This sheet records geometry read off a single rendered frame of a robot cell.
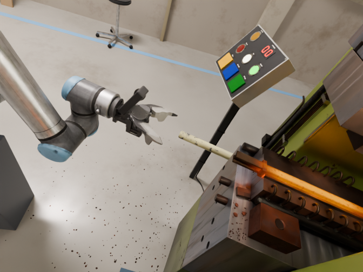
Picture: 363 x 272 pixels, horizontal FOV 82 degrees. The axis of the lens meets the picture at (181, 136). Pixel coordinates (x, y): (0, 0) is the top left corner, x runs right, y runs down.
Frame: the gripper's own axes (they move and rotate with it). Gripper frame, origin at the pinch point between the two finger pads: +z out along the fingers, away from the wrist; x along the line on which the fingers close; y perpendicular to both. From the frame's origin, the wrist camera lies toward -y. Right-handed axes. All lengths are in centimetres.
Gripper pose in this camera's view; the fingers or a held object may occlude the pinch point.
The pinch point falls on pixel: (171, 127)
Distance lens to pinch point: 67.2
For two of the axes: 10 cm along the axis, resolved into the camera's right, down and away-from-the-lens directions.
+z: 9.1, 4.1, -0.1
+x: -3.0, 6.4, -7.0
